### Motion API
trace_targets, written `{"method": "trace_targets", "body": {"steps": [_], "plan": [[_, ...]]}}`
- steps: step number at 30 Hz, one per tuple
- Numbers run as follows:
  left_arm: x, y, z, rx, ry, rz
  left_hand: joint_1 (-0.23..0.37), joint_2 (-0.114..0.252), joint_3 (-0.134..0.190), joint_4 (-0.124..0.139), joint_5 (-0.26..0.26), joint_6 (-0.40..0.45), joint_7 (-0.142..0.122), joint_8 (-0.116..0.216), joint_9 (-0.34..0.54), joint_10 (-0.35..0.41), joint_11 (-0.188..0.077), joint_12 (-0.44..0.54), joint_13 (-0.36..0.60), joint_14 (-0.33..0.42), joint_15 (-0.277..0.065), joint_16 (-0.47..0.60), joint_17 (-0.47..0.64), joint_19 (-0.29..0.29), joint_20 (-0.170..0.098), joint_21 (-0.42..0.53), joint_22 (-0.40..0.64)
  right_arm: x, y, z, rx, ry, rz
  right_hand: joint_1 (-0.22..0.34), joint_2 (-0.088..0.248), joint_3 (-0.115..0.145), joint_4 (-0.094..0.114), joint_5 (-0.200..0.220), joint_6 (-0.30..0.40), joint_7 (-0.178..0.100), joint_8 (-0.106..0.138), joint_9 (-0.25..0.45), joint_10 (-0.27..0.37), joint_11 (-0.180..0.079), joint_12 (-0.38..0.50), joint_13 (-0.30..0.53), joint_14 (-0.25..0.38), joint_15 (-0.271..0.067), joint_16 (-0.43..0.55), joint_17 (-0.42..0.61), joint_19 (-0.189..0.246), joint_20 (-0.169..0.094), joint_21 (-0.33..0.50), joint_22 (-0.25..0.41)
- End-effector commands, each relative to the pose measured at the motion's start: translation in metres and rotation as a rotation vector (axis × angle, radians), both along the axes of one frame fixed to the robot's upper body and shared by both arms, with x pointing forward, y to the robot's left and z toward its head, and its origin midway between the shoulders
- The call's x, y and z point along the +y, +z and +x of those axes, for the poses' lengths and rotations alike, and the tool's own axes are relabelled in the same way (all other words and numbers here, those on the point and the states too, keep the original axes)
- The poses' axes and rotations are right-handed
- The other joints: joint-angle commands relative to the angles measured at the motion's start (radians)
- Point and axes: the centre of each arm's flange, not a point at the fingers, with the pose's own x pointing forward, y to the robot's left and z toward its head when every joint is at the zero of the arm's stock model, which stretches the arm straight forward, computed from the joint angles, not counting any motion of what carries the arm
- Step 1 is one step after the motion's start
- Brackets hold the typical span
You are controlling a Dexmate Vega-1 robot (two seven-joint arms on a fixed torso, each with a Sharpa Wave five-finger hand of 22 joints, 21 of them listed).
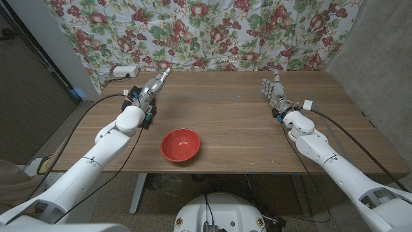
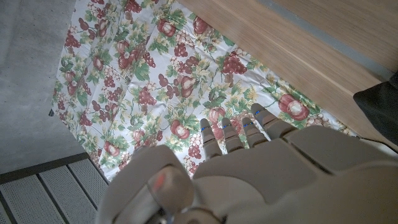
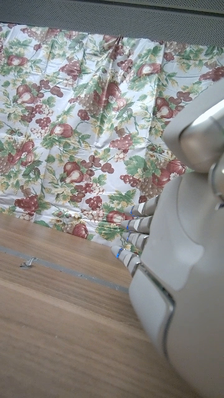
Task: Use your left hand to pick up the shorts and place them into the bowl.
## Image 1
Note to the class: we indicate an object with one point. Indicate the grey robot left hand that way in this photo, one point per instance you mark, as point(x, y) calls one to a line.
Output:
point(151, 88)

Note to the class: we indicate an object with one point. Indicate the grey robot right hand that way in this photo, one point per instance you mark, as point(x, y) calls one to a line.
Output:
point(278, 96)

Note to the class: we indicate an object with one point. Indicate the black shorts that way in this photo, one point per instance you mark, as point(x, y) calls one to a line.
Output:
point(152, 112)

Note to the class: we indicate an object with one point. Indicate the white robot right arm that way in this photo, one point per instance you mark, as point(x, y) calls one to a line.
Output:
point(315, 148)

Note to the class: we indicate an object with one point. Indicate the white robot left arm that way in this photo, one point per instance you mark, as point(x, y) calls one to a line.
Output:
point(106, 145)

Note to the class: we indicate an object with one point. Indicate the red bowl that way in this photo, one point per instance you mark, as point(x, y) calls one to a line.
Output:
point(180, 145)

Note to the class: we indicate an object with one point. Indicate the white power strip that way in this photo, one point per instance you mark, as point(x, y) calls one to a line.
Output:
point(125, 71)

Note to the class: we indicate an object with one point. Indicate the blue tape piece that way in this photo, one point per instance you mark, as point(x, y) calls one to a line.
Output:
point(78, 93)

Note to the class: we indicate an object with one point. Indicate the floral fruit print backdrop cloth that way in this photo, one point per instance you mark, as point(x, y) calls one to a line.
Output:
point(206, 32)

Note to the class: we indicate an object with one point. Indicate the clear plastic bag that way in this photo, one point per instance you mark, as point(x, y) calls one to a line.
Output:
point(167, 185)

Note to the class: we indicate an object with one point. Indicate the grey table leg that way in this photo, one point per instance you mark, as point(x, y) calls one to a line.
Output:
point(302, 196)
point(138, 193)

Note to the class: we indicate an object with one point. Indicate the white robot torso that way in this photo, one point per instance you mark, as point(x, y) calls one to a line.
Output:
point(222, 212)

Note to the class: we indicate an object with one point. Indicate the yellow and black tool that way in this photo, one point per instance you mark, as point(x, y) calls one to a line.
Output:
point(43, 165)

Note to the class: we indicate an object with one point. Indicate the white robot head rim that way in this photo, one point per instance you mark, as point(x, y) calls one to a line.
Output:
point(64, 228)

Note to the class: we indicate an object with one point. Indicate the person in brown clothing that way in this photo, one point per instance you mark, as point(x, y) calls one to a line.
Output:
point(17, 187)

